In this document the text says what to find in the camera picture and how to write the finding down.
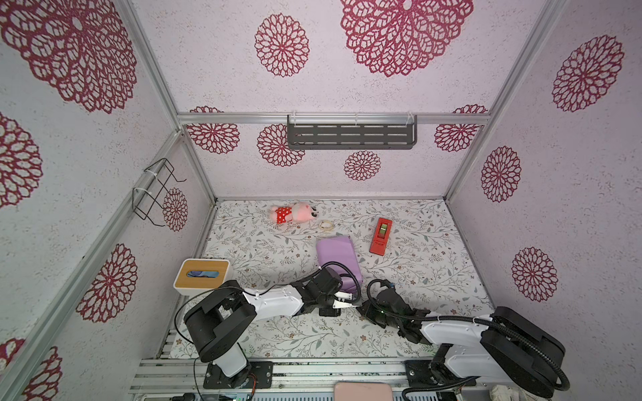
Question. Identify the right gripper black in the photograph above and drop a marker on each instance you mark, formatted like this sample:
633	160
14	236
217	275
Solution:
368	305

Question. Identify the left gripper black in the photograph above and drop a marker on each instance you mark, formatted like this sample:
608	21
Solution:
330	312

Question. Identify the pink wrapping paper sheet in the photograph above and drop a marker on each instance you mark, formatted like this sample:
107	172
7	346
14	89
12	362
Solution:
339	249

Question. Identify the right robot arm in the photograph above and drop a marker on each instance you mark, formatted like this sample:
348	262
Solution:
500	348

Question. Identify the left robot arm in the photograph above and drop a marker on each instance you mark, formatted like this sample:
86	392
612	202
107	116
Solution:
223	315

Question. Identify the white tissue box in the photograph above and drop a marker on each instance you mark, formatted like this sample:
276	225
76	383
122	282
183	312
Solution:
199	274

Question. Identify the clear tape roll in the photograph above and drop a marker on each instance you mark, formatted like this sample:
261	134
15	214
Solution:
326	226

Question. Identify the red tape dispenser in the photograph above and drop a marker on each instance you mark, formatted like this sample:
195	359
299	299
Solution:
381	237

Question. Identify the pink plush toy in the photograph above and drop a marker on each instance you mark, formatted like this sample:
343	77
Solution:
299	212

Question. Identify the white cloth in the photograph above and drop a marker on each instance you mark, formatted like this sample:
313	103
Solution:
510	393

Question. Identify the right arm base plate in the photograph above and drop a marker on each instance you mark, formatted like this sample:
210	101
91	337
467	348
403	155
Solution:
421	373

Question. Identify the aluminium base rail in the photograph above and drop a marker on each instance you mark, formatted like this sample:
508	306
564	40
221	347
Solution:
177	376

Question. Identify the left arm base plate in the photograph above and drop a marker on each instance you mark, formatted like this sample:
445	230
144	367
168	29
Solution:
256	375

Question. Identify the grey wall shelf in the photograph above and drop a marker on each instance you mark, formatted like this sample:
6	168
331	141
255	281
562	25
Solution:
357	135

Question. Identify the black wire wall rack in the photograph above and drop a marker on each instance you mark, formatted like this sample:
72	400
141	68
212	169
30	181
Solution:
162	202

